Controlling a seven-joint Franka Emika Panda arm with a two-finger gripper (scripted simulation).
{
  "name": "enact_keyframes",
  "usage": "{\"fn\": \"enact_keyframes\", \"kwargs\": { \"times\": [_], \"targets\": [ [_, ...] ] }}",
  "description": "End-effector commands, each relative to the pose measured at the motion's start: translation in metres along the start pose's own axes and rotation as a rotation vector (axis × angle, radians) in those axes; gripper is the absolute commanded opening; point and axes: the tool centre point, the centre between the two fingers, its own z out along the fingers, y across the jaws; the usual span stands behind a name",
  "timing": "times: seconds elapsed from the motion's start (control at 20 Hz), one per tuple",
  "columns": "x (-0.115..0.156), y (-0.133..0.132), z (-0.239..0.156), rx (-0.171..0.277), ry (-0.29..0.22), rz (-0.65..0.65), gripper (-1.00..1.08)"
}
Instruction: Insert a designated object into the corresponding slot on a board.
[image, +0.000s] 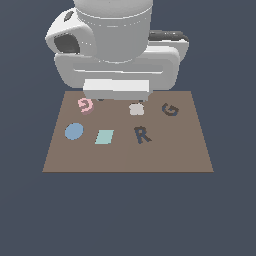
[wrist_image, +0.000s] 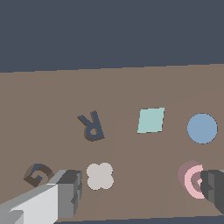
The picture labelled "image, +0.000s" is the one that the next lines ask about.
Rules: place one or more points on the dark blue letter R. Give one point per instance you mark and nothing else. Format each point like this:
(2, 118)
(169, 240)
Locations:
(142, 135)

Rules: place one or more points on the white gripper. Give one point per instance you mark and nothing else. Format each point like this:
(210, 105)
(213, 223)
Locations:
(116, 75)

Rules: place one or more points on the white square block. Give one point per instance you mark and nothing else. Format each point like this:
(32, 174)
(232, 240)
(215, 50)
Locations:
(136, 109)

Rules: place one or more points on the pink letter G piece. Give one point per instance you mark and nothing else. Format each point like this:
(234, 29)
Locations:
(85, 105)

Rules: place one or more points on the light teal square piece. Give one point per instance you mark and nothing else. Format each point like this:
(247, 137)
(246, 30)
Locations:
(104, 137)

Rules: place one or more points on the blue round disc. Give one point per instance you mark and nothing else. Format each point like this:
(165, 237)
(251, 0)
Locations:
(74, 131)

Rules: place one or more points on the brown board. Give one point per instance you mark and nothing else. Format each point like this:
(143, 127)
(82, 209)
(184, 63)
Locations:
(126, 150)

